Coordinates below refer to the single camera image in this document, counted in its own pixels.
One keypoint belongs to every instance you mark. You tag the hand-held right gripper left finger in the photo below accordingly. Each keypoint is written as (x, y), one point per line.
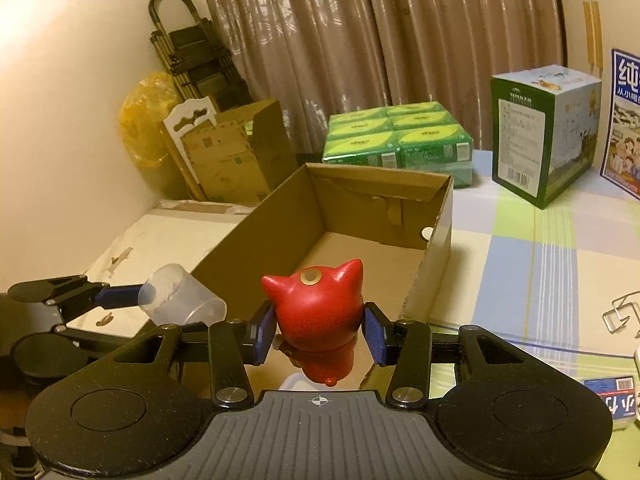
(262, 336)

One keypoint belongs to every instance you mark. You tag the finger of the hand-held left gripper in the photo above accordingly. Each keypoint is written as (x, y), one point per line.
(117, 296)
(107, 336)

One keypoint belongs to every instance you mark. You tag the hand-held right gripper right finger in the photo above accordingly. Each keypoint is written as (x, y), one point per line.
(375, 338)

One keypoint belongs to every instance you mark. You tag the clear plastic bag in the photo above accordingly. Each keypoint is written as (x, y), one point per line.
(182, 296)

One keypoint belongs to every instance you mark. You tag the cardboard box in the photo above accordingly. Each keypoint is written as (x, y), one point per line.
(350, 260)

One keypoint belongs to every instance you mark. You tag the white embroidered cloth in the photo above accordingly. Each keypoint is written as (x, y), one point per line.
(160, 240)

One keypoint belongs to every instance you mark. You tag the yellow plastic bag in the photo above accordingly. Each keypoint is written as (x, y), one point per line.
(142, 130)

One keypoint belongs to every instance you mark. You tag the folded cardboard boxes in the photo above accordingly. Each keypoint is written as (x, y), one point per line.
(240, 160)

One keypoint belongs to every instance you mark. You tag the white wooden chair back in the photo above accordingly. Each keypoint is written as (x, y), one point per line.
(187, 115)

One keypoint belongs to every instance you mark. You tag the pack of green tissue packets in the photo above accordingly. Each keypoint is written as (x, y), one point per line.
(400, 140)

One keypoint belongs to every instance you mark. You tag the blue label packet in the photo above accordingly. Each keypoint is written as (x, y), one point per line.
(615, 400)

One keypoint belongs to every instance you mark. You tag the metal clip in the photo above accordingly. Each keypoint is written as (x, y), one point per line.
(622, 312)

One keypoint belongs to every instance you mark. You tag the folding step ladder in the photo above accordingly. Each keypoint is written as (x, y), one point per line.
(200, 55)

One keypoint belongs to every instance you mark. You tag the green white carton box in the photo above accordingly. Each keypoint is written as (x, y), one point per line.
(535, 135)

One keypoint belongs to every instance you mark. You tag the beige patterned curtain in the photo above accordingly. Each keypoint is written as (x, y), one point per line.
(400, 35)

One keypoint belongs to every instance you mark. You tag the blue illustrated milk box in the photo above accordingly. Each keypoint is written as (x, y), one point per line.
(625, 125)

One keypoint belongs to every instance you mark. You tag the wooden wall stick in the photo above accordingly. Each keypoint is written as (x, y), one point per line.
(587, 35)
(596, 35)

